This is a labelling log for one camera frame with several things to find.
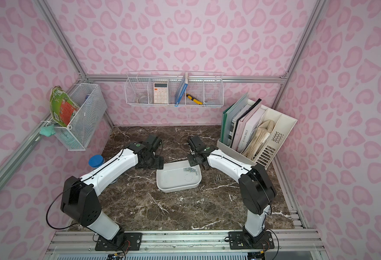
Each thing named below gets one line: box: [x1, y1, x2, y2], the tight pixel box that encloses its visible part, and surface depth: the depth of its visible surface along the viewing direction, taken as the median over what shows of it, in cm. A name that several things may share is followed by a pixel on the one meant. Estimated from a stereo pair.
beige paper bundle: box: [241, 119, 275, 161], surface depth 92 cm
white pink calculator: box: [153, 82, 169, 104], surface depth 97 cm
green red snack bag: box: [49, 85, 80, 127], surface depth 74 cm
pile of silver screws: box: [182, 166, 198, 176], surface depth 98 cm
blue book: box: [174, 72, 189, 107], surface depth 90 cm
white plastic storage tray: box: [155, 159, 202, 193], surface depth 96 cm
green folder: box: [220, 93, 249, 146], surface depth 90 cm
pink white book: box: [231, 98, 267, 154], surface depth 90 cm
